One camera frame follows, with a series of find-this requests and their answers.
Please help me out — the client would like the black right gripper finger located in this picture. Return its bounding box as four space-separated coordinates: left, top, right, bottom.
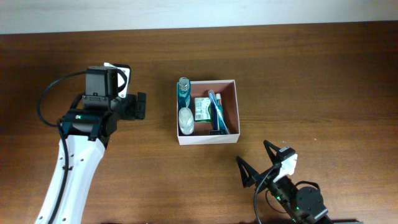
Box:
236 156 259 188
263 140 284 164

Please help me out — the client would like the blue mouthwash bottle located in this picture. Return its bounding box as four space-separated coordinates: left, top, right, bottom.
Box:
177 77 192 110

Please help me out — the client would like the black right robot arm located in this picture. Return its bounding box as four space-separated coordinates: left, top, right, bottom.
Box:
236 140 360 224

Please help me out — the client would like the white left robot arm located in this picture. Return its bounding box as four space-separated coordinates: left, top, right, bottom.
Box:
36 62 146 223

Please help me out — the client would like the blue razor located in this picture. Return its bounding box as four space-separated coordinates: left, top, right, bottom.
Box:
209 103 226 135

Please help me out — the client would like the green white toothpaste tube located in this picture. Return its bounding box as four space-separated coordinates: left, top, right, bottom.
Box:
216 93 227 134

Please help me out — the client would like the green white soap packet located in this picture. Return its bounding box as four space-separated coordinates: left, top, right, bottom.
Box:
194 98 211 123

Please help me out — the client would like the blue white toothbrush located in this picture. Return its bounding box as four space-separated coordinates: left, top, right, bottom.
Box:
208 90 231 134

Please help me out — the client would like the pink open box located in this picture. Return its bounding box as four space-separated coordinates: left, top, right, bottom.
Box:
177 80 240 145

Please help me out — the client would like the clear gel bottle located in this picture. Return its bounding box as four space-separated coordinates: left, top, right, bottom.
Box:
178 107 195 135

